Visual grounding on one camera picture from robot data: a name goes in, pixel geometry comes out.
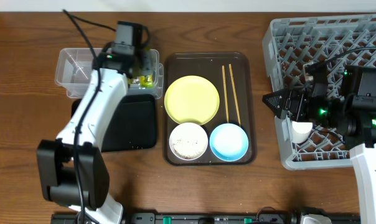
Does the blue bowl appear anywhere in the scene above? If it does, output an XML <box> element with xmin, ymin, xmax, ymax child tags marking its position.
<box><xmin>209</xmin><ymin>123</ymin><xmax>249</xmax><ymax>162</ymax></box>

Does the yellow plate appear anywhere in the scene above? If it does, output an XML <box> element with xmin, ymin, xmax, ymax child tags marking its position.
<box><xmin>164</xmin><ymin>75</ymin><xmax>220</xmax><ymax>125</ymax></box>

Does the black plastic tray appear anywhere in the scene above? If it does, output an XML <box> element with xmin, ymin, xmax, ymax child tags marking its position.
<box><xmin>70</xmin><ymin>94</ymin><xmax>158</xmax><ymax>153</ymax></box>

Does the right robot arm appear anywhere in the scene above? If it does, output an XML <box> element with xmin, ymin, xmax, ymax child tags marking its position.
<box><xmin>262</xmin><ymin>65</ymin><xmax>376</xmax><ymax>223</ymax></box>

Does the clear plastic bin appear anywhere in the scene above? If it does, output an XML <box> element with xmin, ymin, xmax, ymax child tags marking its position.
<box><xmin>55</xmin><ymin>48</ymin><xmax>164</xmax><ymax>99</ymax></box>

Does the white cup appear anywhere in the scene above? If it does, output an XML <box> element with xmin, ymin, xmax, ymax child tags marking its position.
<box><xmin>291</xmin><ymin>121</ymin><xmax>313</xmax><ymax>144</ymax></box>

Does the grey dishwasher rack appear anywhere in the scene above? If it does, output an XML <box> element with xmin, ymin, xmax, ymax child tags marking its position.
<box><xmin>262</xmin><ymin>14</ymin><xmax>376</xmax><ymax>170</ymax></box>

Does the white bowl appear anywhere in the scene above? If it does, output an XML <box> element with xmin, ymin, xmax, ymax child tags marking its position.
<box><xmin>169</xmin><ymin>123</ymin><xmax>209</xmax><ymax>161</ymax></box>

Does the wooden chopstick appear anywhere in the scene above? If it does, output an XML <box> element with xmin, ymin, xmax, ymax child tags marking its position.
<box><xmin>228</xmin><ymin>63</ymin><xmax>242</xmax><ymax>126</ymax></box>
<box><xmin>222</xmin><ymin>65</ymin><xmax>229</xmax><ymax>123</ymax></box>

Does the brown serving tray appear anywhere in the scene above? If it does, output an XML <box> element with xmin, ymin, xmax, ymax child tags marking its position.
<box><xmin>163</xmin><ymin>52</ymin><xmax>257</xmax><ymax>166</ymax></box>

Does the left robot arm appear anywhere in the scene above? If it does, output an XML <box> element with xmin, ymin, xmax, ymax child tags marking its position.
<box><xmin>37</xmin><ymin>65</ymin><xmax>129</xmax><ymax>223</ymax></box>

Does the green yellow wrapper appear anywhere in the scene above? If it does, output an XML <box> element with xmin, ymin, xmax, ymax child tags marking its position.
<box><xmin>139</xmin><ymin>75</ymin><xmax>154</xmax><ymax>88</ymax></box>

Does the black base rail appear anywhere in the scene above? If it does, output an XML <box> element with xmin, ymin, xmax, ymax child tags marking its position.
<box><xmin>50</xmin><ymin>213</ymin><xmax>360</xmax><ymax>224</ymax></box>

